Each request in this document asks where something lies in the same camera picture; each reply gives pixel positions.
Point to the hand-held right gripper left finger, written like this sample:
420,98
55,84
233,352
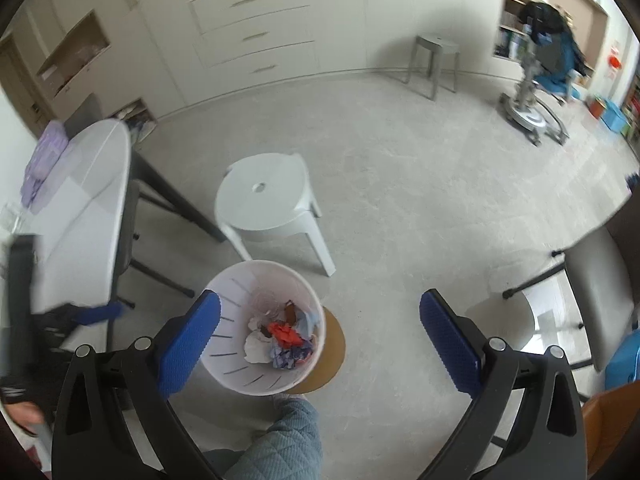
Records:
190,345

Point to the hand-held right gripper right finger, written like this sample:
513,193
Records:
450,345

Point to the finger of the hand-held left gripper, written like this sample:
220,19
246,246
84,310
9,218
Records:
100,312

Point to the white slotted waste bin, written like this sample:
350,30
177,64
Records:
225,350

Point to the red plastic bag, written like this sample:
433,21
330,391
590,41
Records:
284,334

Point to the person's left hand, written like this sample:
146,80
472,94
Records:
20,415

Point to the fuzzy pink slipper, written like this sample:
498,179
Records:
287,397

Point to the light blue packet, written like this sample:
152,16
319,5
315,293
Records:
307,324

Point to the round wooden floor mat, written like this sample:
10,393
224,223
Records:
330,355

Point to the purple backpack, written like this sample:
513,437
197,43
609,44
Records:
45,160

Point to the person's quilted grey leg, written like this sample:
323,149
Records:
285,445

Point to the black table leg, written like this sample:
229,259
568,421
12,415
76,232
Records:
175,195

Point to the beige chair with black legs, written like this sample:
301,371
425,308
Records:
595,290

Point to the white plastic stool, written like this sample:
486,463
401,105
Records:
265,200

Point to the grey chair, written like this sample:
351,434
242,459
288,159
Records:
84,116

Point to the orange brown chair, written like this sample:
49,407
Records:
612,430

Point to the grey wheeled stand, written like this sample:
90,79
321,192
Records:
527,110

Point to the blue storage box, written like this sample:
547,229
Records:
612,117

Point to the grey plastic stool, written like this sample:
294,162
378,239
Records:
436,47

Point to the dark blue jacket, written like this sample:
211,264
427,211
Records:
550,35

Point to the cream drawer cabinet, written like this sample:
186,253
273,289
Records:
270,25

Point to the open bookshelf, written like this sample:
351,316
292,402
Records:
512,10

